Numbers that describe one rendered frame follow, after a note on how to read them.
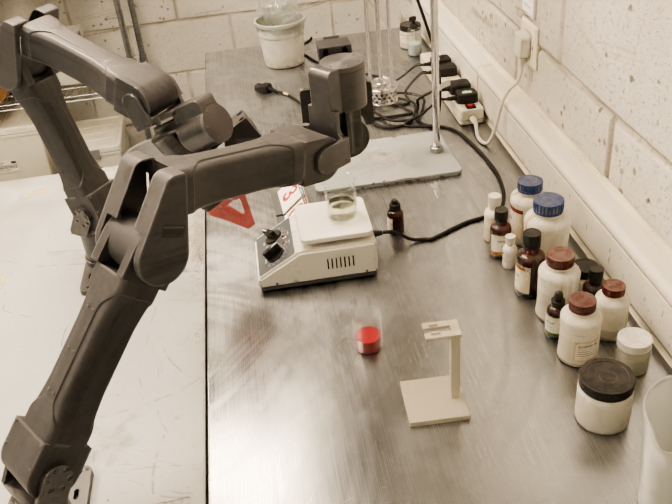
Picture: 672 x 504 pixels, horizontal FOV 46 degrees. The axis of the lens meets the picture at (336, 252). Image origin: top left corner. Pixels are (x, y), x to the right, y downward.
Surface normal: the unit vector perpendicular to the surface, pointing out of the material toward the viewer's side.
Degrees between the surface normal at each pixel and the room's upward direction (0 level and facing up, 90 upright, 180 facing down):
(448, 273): 0
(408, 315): 0
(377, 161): 0
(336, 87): 90
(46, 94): 73
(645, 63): 90
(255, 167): 87
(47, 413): 47
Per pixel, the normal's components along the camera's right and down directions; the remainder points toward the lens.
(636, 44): -0.99, 0.15
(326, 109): -0.71, 0.44
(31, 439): -0.57, -0.25
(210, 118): 0.76, -0.17
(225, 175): 0.72, 0.29
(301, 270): 0.13, 0.54
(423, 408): -0.08, -0.83
